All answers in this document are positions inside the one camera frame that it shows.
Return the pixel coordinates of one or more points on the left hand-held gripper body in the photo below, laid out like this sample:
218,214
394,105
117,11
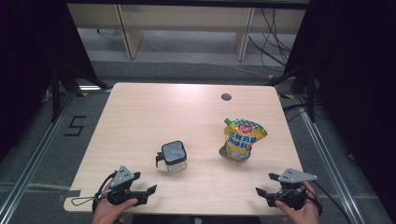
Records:
122,178

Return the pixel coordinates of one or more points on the yellow seasoning pouch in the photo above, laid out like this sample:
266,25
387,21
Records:
241,140

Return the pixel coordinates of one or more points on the aluminium floor rail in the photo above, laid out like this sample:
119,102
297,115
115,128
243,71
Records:
35,155
326,155

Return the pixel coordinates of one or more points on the beige wooden desk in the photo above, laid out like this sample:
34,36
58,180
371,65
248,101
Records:
130,37

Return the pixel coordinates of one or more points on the black curtain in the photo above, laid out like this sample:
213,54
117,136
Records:
358,62
25,62

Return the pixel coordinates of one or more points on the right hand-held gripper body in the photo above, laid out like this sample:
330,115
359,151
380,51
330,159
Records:
294,176

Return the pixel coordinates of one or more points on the person's left hand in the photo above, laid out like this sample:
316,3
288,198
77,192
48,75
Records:
107,213

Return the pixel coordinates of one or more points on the black metal stand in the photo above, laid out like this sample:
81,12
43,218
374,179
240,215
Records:
310,93
55,93

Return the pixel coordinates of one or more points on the clear seasoning jar black lid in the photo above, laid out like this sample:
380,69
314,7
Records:
174,153

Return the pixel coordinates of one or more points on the grey floor strip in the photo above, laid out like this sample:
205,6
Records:
31,186

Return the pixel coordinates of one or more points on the grey tape strip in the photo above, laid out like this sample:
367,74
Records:
70,194

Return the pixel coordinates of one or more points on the person's right hand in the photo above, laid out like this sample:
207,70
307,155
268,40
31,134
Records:
303,214

